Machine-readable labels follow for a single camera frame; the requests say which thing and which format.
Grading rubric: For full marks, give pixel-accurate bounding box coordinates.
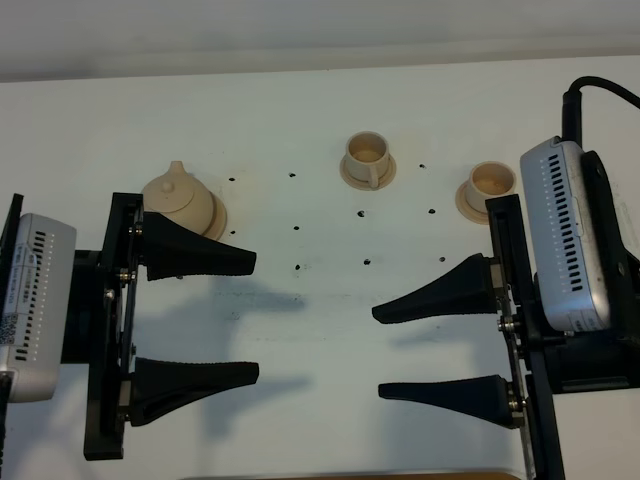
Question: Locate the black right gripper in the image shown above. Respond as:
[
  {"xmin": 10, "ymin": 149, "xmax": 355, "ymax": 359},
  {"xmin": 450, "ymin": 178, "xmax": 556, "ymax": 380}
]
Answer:
[{"xmin": 372, "ymin": 152, "xmax": 639, "ymax": 479}]

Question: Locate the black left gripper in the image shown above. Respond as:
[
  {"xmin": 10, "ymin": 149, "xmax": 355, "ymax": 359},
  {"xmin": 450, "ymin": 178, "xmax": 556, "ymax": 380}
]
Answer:
[{"xmin": 62, "ymin": 193, "xmax": 260, "ymax": 459}]

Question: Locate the beige teapot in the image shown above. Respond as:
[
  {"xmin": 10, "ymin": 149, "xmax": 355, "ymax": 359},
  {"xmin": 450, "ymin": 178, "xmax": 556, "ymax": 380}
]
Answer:
[{"xmin": 142, "ymin": 161, "xmax": 214, "ymax": 234}]

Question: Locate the beige round teapot coaster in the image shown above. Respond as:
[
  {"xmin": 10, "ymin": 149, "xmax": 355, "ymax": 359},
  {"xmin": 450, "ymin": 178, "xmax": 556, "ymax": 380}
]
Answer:
[{"xmin": 203, "ymin": 192, "xmax": 227, "ymax": 241}]

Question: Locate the beige saucer right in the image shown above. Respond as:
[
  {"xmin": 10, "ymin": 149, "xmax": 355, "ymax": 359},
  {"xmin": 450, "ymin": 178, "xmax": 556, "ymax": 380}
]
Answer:
[{"xmin": 455, "ymin": 180, "xmax": 489, "ymax": 225}]

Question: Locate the beige teacup right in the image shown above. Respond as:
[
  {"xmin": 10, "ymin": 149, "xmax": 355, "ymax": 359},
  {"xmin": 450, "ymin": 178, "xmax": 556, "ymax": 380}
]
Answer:
[{"xmin": 465, "ymin": 162, "xmax": 517, "ymax": 213}]

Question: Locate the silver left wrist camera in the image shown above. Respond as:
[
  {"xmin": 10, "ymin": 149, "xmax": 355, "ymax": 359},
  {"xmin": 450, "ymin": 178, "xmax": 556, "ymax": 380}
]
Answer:
[{"xmin": 1, "ymin": 194, "xmax": 76, "ymax": 403}]

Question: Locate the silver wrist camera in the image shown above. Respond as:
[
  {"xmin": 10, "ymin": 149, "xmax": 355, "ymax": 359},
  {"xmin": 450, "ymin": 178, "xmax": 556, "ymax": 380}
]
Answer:
[
  {"xmin": 1, "ymin": 194, "xmax": 76, "ymax": 403},
  {"xmin": 520, "ymin": 137, "xmax": 611, "ymax": 332}
]

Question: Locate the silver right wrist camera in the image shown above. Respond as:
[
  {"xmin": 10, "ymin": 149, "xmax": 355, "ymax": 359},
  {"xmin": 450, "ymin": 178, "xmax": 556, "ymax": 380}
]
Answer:
[{"xmin": 520, "ymin": 137, "xmax": 611, "ymax": 332}]

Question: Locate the black right camera cable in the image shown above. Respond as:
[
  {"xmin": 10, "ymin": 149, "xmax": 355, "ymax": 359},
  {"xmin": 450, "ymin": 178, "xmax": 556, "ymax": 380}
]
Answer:
[{"xmin": 560, "ymin": 75, "xmax": 640, "ymax": 151}]

